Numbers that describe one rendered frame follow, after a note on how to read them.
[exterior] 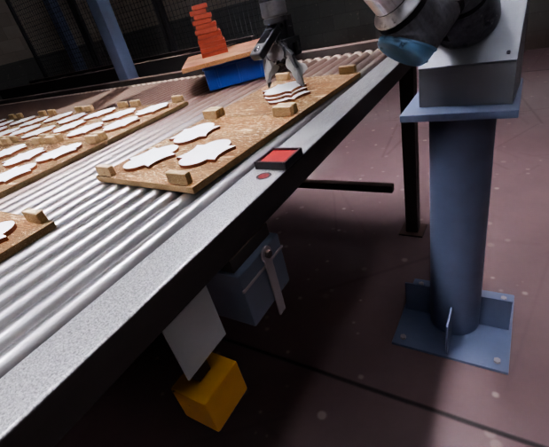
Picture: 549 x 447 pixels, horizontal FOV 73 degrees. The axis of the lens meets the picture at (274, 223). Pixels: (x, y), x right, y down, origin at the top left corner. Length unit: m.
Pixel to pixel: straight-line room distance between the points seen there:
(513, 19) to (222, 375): 1.00
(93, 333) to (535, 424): 1.26
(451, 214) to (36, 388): 1.10
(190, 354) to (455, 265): 0.97
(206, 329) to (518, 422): 1.06
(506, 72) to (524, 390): 0.96
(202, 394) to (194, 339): 0.10
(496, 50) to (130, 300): 0.95
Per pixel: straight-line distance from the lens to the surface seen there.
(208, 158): 0.84
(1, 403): 0.52
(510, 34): 1.11
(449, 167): 1.18
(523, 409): 1.47
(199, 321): 0.62
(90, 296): 0.59
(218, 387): 0.67
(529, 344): 1.64
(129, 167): 0.96
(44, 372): 0.52
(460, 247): 1.32
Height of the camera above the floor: 1.21
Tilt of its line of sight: 30 degrees down
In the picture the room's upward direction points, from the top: 15 degrees counter-clockwise
